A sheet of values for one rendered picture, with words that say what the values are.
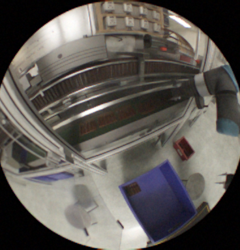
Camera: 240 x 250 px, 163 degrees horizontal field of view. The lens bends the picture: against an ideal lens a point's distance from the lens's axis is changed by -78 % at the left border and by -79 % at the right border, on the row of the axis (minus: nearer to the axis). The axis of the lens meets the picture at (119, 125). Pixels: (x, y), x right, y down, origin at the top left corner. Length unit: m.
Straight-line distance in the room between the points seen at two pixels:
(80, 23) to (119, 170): 1.43
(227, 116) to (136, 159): 0.98
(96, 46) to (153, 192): 1.00
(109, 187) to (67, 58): 1.10
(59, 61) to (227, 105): 0.53
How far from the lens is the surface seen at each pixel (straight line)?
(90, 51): 0.35
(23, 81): 0.44
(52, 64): 0.37
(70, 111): 0.61
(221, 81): 0.32
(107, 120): 0.45
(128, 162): 1.05
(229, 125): 0.29
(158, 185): 0.85
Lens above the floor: 1.02
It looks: 51 degrees down
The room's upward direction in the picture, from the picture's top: 8 degrees counter-clockwise
